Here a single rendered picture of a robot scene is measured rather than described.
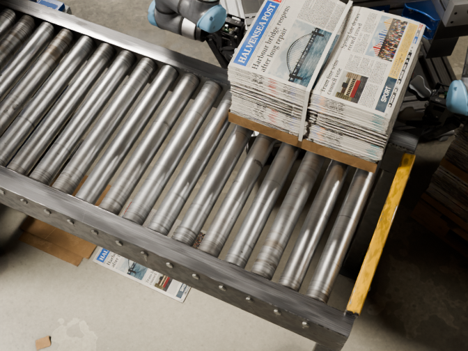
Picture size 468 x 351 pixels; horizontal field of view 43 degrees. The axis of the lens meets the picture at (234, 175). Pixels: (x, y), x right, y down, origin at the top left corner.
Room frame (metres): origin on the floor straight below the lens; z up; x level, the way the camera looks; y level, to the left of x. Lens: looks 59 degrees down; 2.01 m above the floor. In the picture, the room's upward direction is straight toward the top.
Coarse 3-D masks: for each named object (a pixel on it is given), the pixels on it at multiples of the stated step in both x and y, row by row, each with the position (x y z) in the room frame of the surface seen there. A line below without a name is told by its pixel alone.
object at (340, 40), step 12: (336, 12) 1.02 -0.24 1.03; (348, 12) 1.02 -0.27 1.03; (348, 24) 0.98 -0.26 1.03; (324, 36) 0.95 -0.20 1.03; (336, 36) 0.95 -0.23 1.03; (324, 48) 0.91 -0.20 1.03; (336, 48) 0.91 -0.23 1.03; (312, 60) 0.88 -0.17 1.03; (336, 60) 0.88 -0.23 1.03; (312, 72) 0.84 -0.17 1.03; (324, 72) 0.84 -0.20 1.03; (300, 84) 0.81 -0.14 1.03; (324, 84) 0.81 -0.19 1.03; (300, 96) 0.80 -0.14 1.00; (312, 96) 0.79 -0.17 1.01; (300, 108) 0.80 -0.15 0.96; (312, 108) 0.79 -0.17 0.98; (300, 120) 0.81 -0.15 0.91; (312, 120) 0.79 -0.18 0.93; (312, 132) 0.79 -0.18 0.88
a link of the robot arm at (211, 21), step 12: (180, 0) 1.15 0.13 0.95; (192, 0) 1.13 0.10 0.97; (204, 0) 1.12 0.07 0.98; (216, 0) 1.12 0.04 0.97; (180, 12) 1.14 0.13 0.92; (192, 12) 1.12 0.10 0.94; (204, 12) 1.11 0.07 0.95; (216, 12) 1.10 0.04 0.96; (204, 24) 1.09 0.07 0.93; (216, 24) 1.09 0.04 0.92
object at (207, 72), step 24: (0, 0) 1.32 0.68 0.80; (24, 0) 1.32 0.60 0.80; (72, 24) 1.22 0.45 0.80; (96, 24) 1.22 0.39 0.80; (96, 48) 1.17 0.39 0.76; (120, 48) 1.13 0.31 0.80; (144, 48) 1.13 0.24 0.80; (192, 72) 1.04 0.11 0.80; (216, 72) 1.04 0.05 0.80; (192, 96) 1.04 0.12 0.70; (408, 144) 0.81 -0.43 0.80; (384, 168) 0.81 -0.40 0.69
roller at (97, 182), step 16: (160, 80) 1.02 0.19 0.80; (144, 96) 0.96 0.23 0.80; (160, 96) 0.97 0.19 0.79; (144, 112) 0.91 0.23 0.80; (128, 128) 0.86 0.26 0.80; (112, 144) 0.81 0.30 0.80; (128, 144) 0.82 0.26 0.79; (112, 160) 0.77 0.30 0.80; (96, 176) 0.72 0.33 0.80; (112, 176) 0.74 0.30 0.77; (80, 192) 0.68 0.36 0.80; (96, 192) 0.68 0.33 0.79
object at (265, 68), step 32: (288, 0) 1.05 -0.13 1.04; (320, 0) 1.06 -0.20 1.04; (256, 32) 0.96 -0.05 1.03; (288, 32) 0.96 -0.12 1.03; (320, 32) 0.96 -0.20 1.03; (256, 64) 0.87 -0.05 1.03; (288, 64) 0.87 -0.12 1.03; (256, 96) 0.84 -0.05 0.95; (288, 96) 0.81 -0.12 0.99; (288, 128) 0.81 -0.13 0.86
